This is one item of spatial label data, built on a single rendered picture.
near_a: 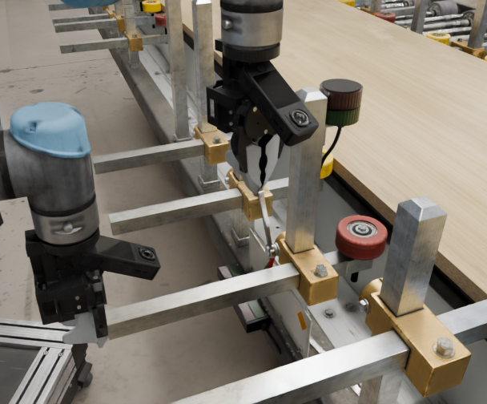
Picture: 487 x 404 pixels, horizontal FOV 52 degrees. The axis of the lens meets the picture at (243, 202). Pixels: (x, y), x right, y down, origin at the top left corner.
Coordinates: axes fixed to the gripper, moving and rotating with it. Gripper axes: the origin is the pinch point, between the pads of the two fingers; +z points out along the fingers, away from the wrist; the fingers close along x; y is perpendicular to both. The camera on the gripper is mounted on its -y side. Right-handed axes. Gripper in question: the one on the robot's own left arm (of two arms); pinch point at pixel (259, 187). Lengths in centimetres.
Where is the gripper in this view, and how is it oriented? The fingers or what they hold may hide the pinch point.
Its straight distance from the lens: 71.9
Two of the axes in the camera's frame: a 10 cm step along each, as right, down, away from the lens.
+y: -6.6, -4.2, 6.3
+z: 0.0, 8.3, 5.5
